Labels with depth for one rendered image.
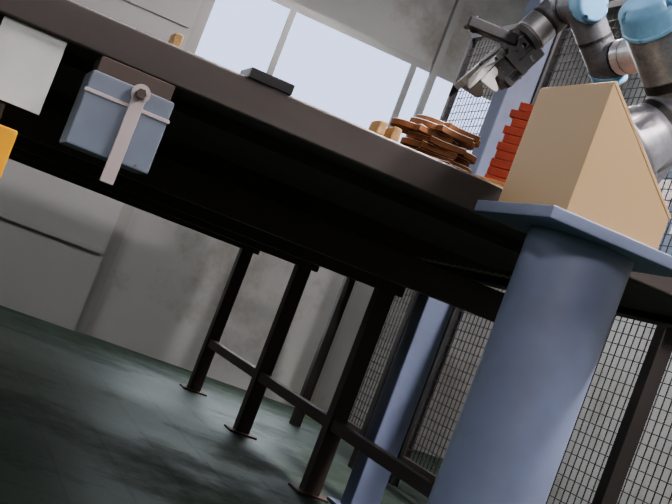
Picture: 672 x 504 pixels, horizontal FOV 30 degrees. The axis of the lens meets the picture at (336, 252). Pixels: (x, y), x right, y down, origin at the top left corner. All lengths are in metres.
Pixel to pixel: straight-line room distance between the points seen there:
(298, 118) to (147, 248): 5.16
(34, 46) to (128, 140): 0.20
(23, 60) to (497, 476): 0.95
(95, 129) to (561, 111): 0.72
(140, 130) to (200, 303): 5.30
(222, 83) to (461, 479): 0.72
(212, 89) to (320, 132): 0.19
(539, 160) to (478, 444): 0.45
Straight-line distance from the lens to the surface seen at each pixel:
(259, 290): 7.30
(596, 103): 1.92
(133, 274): 7.15
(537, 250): 1.93
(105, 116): 1.95
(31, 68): 1.97
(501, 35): 2.74
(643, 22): 2.01
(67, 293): 7.07
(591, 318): 1.92
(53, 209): 7.03
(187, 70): 1.99
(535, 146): 2.03
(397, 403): 4.26
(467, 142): 2.35
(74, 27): 1.97
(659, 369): 3.83
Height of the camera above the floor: 0.62
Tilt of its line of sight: 3 degrees up
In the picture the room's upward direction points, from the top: 21 degrees clockwise
